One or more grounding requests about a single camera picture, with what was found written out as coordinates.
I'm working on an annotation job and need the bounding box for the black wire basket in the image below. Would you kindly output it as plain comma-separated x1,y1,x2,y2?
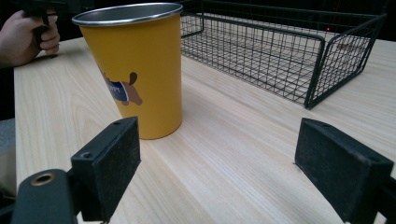
177,0,388,110

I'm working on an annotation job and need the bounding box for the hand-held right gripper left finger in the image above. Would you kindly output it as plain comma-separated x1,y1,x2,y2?
70,116,142,224

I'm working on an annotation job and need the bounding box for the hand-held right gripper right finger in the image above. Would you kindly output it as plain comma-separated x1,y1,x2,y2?
293,117,395,224

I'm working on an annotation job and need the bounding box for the yellow metal cup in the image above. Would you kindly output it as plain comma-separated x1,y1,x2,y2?
71,2,184,141

